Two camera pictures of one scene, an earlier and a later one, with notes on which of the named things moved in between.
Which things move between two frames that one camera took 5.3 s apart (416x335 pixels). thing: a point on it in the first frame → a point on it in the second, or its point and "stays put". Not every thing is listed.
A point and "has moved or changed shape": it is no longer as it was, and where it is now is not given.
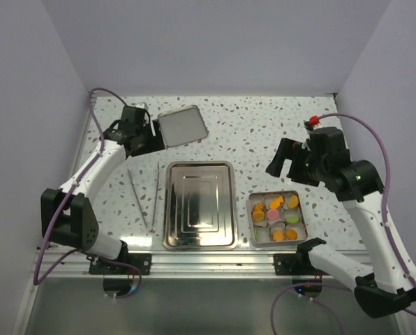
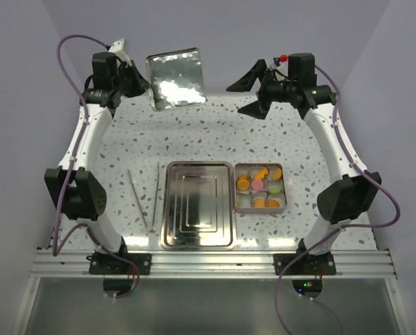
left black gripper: [156, 142] → [141, 84]
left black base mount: [142, 261] stays put
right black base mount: [298, 264] stays put
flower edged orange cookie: [278, 234] → [260, 202]
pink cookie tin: [276, 216] → [260, 188]
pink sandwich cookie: [273, 214] → [257, 185]
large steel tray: [200, 211] stays put
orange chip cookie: [291, 234] → [273, 203]
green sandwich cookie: [292, 219] → [275, 190]
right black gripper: [293, 150] → [259, 109]
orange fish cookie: [276, 202] → [262, 174]
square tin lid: [183, 125] → [175, 79]
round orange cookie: [293, 202] has moved or changed shape
